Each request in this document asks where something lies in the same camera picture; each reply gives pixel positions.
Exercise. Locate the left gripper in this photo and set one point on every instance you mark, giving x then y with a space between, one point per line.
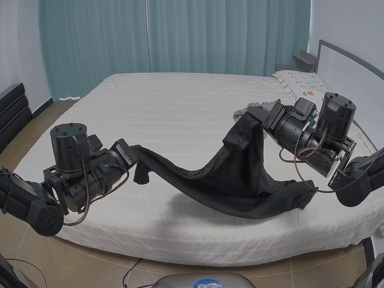
111 169

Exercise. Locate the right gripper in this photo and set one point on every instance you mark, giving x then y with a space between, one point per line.
288 130

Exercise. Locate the black T-shirt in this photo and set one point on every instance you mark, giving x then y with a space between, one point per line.
228 184

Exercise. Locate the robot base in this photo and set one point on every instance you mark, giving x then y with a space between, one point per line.
180 282

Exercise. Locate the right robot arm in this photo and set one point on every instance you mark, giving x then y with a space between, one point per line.
336 115

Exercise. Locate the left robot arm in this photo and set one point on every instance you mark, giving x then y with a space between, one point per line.
69 148

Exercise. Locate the bed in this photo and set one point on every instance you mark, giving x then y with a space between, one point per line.
180 115

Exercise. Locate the white printed pillow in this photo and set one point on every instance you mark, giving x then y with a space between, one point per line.
303 82

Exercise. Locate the grey garment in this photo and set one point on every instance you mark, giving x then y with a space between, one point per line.
240 112

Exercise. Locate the grey bedside table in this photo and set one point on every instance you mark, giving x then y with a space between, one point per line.
304 59

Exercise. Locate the blue-green curtain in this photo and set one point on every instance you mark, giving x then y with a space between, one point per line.
96 40
228 25

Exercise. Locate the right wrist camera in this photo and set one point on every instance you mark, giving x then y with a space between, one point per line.
304 108

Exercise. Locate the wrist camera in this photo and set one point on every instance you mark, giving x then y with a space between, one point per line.
304 108
96 142

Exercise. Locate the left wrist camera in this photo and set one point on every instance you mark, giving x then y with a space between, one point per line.
96 142

